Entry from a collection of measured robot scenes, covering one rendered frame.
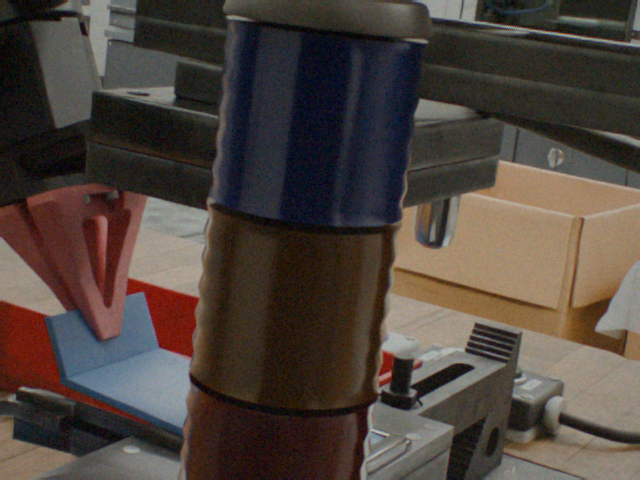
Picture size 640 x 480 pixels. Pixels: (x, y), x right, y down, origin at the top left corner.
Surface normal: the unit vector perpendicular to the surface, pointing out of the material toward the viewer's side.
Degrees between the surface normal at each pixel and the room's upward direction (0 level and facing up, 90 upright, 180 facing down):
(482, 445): 90
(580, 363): 0
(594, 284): 88
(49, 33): 66
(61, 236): 110
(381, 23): 72
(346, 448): 104
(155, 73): 90
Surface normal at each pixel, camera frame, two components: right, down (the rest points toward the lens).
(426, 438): 0.12, -0.97
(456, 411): 0.85, 0.21
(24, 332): -0.51, 0.13
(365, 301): 0.69, 0.47
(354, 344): 0.65, 0.00
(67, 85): 0.82, -0.20
